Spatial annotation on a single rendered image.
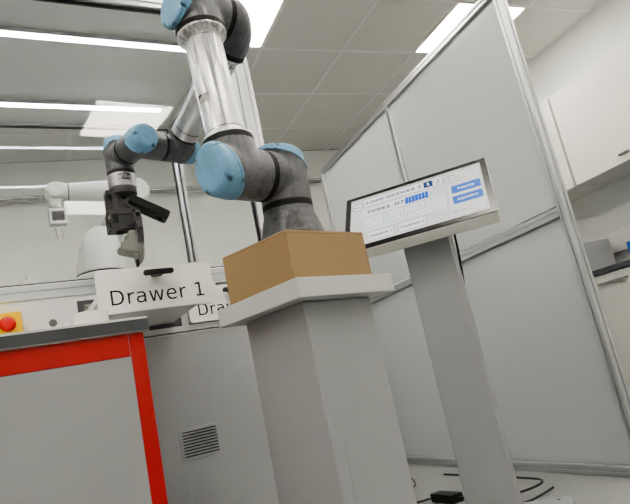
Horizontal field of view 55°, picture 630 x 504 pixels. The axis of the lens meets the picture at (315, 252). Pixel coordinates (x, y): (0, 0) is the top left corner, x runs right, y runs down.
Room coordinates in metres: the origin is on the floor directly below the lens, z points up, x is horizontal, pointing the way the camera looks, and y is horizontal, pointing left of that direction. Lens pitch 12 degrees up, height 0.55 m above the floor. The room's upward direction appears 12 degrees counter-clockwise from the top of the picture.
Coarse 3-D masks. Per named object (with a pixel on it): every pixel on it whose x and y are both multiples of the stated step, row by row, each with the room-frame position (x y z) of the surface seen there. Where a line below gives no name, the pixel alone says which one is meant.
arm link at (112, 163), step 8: (112, 136) 1.53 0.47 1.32; (120, 136) 1.54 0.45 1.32; (104, 144) 1.54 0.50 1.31; (112, 144) 1.53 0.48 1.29; (104, 152) 1.54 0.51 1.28; (112, 152) 1.51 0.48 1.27; (112, 160) 1.53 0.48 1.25; (112, 168) 1.53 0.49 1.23; (120, 168) 1.53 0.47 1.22; (128, 168) 1.55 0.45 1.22
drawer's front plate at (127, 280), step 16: (96, 272) 1.42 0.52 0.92; (112, 272) 1.44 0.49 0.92; (128, 272) 1.45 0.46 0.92; (176, 272) 1.51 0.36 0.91; (192, 272) 1.53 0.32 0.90; (208, 272) 1.56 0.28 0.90; (96, 288) 1.42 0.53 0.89; (112, 288) 1.43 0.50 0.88; (128, 288) 1.45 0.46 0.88; (144, 288) 1.47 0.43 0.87; (160, 288) 1.49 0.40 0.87; (176, 288) 1.51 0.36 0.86; (192, 288) 1.53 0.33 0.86; (208, 288) 1.55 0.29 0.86; (128, 304) 1.45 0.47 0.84; (144, 304) 1.47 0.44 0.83; (160, 304) 1.49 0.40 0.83; (176, 304) 1.51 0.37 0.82; (192, 304) 1.53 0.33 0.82
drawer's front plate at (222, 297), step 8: (216, 288) 1.90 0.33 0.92; (216, 296) 1.90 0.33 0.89; (224, 296) 1.91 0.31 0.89; (208, 304) 1.88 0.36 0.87; (216, 304) 1.89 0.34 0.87; (224, 304) 1.91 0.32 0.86; (192, 312) 1.85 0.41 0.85; (200, 312) 1.87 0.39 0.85; (208, 312) 1.88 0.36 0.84; (216, 312) 1.89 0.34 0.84; (192, 320) 1.85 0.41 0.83; (200, 320) 1.86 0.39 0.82; (208, 320) 1.88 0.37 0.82; (216, 320) 1.90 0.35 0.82
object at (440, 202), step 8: (424, 200) 2.01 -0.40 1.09; (432, 200) 2.00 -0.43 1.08; (440, 200) 1.98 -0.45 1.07; (400, 208) 2.04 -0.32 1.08; (408, 208) 2.02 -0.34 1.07; (416, 208) 2.00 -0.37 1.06; (424, 208) 1.99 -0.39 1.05; (432, 208) 1.97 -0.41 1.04; (440, 208) 1.95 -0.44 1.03; (376, 216) 2.06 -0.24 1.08; (384, 216) 2.05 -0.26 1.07; (392, 216) 2.03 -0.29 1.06; (400, 216) 2.01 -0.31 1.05; (408, 216) 1.99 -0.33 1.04; (416, 216) 1.98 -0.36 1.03; (368, 224) 2.05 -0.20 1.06; (376, 224) 2.04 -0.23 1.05; (384, 224) 2.02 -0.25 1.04
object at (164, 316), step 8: (96, 304) 1.53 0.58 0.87; (144, 312) 1.58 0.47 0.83; (152, 312) 1.60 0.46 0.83; (160, 312) 1.63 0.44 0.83; (168, 312) 1.66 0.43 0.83; (176, 312) 1.69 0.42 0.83; (184, 312) 1.71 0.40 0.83; (152, 320) 1.73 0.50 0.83; (160, 320) 1.76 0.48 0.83; (168, 320) 1.80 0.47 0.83
